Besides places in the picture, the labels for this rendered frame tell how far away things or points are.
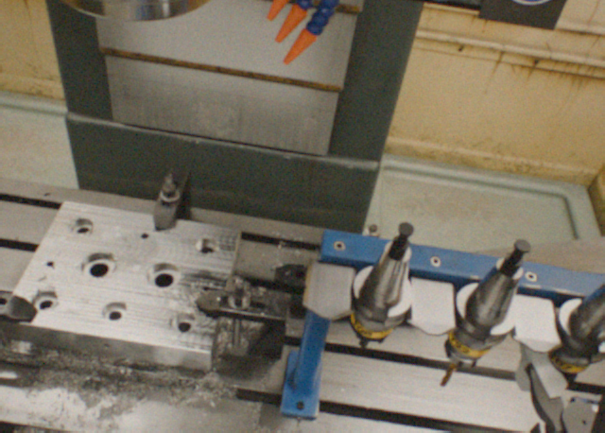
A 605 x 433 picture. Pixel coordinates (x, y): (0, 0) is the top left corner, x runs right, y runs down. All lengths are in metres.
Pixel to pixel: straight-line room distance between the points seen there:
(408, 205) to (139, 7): 1.23
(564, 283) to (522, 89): 1.00
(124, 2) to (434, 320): 0.42
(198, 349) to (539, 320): 0.44
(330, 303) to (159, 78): 0.72
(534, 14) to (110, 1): 0.34
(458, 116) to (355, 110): 0.52
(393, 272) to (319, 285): 0.09
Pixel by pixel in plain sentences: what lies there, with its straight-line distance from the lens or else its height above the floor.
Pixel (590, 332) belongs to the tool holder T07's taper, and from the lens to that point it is 0.69.
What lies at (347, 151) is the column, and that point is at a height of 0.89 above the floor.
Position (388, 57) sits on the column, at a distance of 1.18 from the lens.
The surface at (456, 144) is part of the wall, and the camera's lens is 1.77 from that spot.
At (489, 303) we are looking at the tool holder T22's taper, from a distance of 0.64.
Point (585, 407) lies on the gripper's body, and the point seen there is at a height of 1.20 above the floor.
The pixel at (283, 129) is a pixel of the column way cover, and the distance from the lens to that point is 1.25.
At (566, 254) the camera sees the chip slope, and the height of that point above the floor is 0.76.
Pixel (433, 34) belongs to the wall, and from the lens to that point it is 1.55.
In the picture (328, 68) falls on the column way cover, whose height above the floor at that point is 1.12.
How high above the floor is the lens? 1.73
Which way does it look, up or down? 45 degrees down
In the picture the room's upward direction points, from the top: 10 degrees clockwise
